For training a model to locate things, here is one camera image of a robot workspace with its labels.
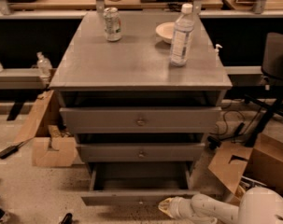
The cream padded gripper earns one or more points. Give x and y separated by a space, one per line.
178 206

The grey bottom drawer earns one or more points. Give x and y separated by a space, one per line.
134 183

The grey drawer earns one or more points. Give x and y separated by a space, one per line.
140 119
134 183
140 152

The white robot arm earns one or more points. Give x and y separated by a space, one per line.
258 206

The grey middle drawer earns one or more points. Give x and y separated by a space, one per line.
140 152

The grey top drawer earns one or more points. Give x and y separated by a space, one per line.
140 119

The grey wooden drawer cabinet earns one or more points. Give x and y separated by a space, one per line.
135 72

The items inside cardboard box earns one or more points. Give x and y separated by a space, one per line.
247 183

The cardboard box right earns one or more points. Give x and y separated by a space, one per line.
263 163

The cardboard box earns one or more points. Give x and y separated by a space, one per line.
47 151
263 163

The cardboard box left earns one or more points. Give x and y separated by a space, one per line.
47 151

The clear plastic water bottle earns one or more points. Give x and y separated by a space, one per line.
182 36

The white pump dispenser bottle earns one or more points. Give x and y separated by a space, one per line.
218 47

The black power adapter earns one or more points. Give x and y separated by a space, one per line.
8 151

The black office chair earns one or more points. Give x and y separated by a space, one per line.
272 67

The clear bottle on shelf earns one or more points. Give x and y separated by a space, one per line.
43 65

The silver soda can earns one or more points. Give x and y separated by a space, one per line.
112 24

